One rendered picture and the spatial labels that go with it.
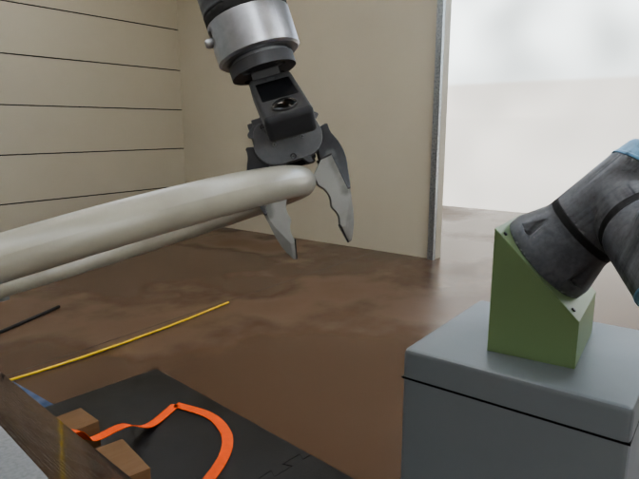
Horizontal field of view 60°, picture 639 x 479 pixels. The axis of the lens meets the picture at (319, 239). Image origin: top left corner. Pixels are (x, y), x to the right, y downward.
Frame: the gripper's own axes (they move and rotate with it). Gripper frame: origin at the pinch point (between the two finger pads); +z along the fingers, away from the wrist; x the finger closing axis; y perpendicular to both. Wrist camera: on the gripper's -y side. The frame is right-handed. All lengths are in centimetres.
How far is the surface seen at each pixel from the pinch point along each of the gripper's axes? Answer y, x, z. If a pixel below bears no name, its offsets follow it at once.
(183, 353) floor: 264, 77, 52
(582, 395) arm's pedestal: 27, -35, 39
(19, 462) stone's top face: 18, 46, 17
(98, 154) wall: 609, 174, -142
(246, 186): -16.5, 5.1, -6.3
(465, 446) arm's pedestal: 42, -17, 47
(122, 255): 21.7, 25.7, -5.3
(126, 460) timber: 136, 78, 59
